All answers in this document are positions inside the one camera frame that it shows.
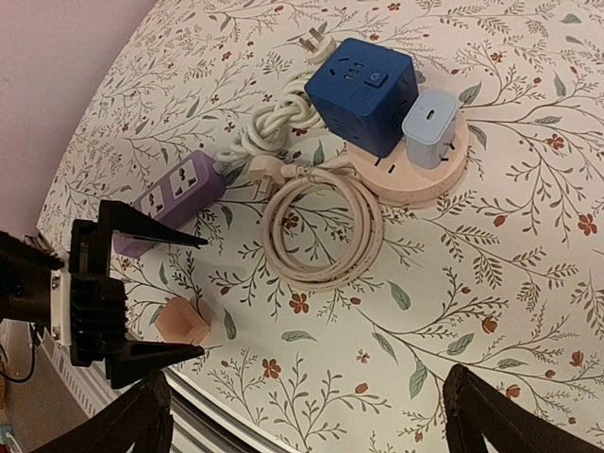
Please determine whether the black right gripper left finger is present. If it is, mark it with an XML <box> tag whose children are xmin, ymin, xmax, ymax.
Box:
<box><xmin>37</xmin><ymin>371</ymin><xmax>174</xmax><ymax>453</ymax></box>

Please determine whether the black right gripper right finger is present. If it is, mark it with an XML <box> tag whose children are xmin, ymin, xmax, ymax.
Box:
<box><xmin>443</xmin><ymin>364</ymin><xmax>601</xmax><ymax>452</ymax></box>

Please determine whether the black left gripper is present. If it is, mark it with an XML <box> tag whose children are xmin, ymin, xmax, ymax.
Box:
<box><xmin>69</xmin><ymin>200</ymin><xmax>208</xmax><ymax>390</ymax></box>

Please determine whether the pink plug adapter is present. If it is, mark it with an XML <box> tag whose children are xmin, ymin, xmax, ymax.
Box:
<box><xmin>155</xmin><ymin>297</ymin><xmax>210</xmax><ymax>345</ymax></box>

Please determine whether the purple power strip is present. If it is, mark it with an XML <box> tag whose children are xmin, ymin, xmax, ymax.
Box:
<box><xmin>130</xmin><ymin>151</ymin><xmax>227</xmax><ymax>229</ymax></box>

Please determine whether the light blue plug adapter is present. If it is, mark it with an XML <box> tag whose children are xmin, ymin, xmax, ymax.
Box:
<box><xmin>401</xmin><ymin>89</ymin><xmax>459</xmax><ymax>170</ymax></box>

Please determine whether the blue cube socket adapter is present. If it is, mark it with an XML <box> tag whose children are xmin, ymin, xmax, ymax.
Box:
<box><xmin>305</xmin><ymin>38</ymin><xmax>418</xmax><ymax>159</ymax></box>

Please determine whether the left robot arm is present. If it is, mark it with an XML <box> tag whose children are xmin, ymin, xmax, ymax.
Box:
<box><xmin>1</xmin><ymin>200</ymin><xmax>206</xmax><ymax>389</ymax></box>

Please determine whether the floral table cloth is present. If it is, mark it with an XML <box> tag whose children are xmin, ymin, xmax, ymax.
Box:
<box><xmin>38</xmin><ymin>1</ymin><xmax>603</xmax><ymax>452</ymax></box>

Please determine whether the pink round power strip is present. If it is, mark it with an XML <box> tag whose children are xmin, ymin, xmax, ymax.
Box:
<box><xmin>347</xmin><ymin>112</ymin><xmax>469</xmax><ymax>206</ymax></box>

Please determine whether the white coiled cable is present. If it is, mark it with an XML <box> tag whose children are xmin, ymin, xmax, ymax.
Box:
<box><xmin>214</xmin><ymin>26</ymin><xmax>339</xmax><ymax>166</ymax></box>

